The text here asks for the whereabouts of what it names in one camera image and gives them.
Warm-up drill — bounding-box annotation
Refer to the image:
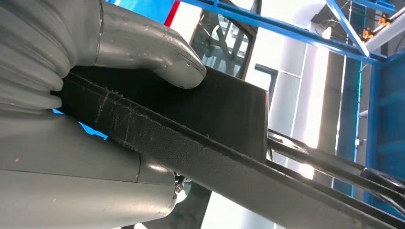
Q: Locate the blue metal shelf rack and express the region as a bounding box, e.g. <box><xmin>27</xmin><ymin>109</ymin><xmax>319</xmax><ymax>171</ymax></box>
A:
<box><xmin>52</xmin><ymin>0</ymin><xmax>405</xmax><ymax>222</ymax></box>

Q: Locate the red barrier belt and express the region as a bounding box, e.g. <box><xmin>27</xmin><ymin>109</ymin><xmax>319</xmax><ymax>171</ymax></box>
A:
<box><xmin>164</xmin><ymin>0</ymin><xmax>181</xmax><ymax>28</ymax></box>

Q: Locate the white car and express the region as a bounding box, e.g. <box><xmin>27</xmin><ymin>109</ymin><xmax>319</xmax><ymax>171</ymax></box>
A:
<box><xmin>171</xmin><ymin>0</ymin><xmax>279</xmax><ymax>149</ymax></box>

